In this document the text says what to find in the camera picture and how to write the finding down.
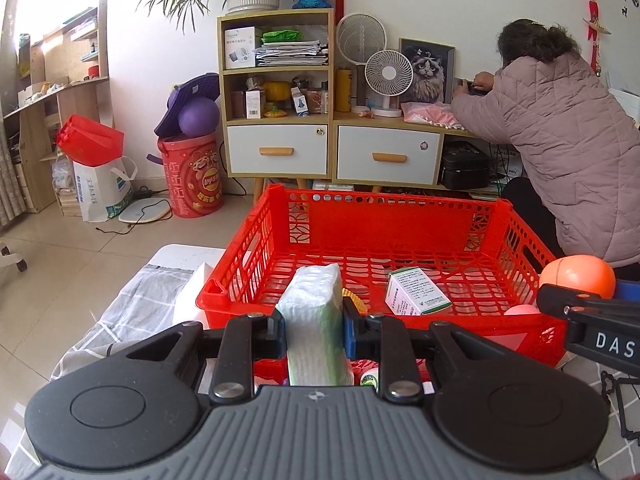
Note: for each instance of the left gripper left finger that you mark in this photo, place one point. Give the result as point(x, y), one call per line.
point(246, 340)

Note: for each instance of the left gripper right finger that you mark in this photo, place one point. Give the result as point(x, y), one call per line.
point(386, 341)

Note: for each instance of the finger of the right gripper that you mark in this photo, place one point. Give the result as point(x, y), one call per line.
point(600, 330)

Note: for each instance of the orange ball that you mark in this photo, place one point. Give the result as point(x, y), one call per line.
point(581, 272)

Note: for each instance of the green white tissue pack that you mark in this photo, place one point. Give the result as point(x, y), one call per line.
point(312, 309)

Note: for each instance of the white green medicine box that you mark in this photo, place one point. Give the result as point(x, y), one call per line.
point(410, 292)

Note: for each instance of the grey checkered tablecloth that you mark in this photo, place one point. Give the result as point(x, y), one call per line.
point(160, 295)

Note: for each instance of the red plastic crate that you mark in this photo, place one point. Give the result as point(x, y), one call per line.
point(481, 255)

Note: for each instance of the white floor scale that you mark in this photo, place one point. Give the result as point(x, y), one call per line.
point(146, 210)

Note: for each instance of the red snack bucket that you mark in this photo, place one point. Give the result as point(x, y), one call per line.
point(192, 175)

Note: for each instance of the black box under cabinet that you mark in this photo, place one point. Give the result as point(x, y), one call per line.
point(463, 166)

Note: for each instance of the person in pink jacket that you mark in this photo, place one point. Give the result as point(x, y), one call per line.
point(579, 149)

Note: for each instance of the white shopping bag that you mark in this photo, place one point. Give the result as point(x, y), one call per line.
point(104, 191)

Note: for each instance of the wooden shelf cabinet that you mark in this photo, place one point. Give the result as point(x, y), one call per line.
point(287, 112)

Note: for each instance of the purple ball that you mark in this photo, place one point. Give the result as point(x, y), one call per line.
point(198, 117)

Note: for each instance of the pink folded cloth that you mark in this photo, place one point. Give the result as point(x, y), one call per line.
point(434, 114)

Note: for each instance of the red shopping bag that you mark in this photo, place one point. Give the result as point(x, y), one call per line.
point(88, 142)

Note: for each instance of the white desk fan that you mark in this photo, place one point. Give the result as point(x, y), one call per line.
point(388, 73)

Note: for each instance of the round racket fan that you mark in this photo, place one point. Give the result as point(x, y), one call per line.
point(359, 36)

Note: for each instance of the wooden desk shelf left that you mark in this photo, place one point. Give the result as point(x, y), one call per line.
point(57, 76)

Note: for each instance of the black frame keychain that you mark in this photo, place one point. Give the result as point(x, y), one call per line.
point(612, 394)

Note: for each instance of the cat picture frame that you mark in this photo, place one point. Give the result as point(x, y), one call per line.
point(433, 71)

